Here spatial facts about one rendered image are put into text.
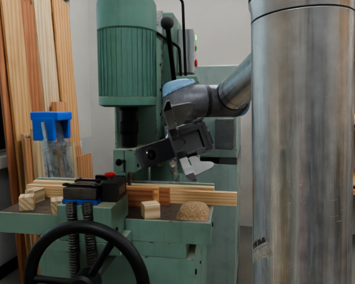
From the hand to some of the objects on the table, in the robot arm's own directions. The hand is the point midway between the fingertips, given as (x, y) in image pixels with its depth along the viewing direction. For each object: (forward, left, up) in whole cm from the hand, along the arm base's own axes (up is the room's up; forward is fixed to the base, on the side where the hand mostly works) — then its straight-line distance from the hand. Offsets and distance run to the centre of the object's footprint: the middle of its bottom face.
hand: (177, 142), depth 59 cm
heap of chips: (-1, -33, -23) cm, 40 cm away
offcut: (+49, -39, -22) cm, 67 cm away
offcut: (+37, -30, -22) cm, 53 cm away
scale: (+23, -47, -17) cm, 55 cm away
